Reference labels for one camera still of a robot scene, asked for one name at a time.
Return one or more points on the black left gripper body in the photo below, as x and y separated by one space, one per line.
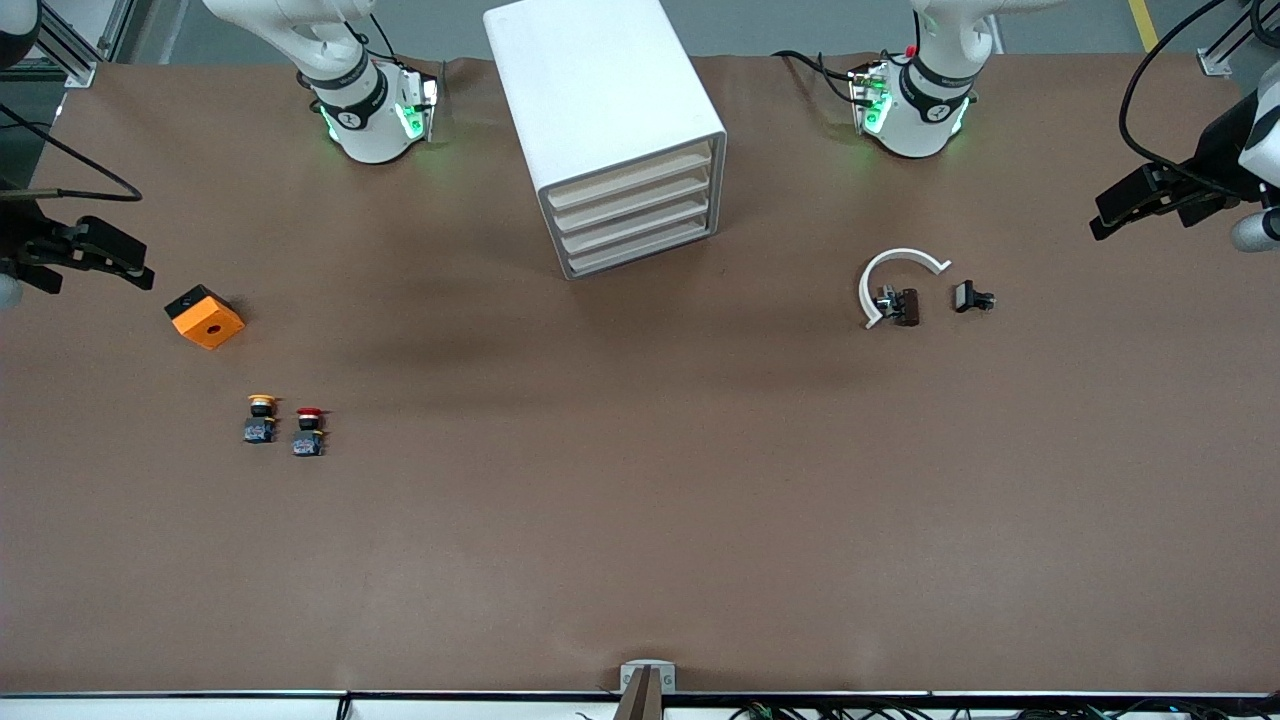
1216 158

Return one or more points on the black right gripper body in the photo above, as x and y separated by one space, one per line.
22 240

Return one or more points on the red push button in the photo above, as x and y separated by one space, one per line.
307 443

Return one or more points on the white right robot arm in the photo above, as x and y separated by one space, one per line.
365 130

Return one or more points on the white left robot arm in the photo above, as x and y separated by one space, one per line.
915 120

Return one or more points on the yellow push button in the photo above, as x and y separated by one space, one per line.
260 428

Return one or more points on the orange box with hole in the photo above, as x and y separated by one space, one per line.
210 325

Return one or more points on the dark brown terminal block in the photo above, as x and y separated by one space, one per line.
908 307

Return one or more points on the brown table cover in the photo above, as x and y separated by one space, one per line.
640 500

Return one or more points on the aluminium frame post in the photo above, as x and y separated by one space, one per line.
1215 62
70 60

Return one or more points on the small black switch part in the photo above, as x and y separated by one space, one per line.
966 296

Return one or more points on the grey metal bracket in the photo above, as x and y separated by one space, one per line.
628 672

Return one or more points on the brown camera pole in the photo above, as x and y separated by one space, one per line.
645 700

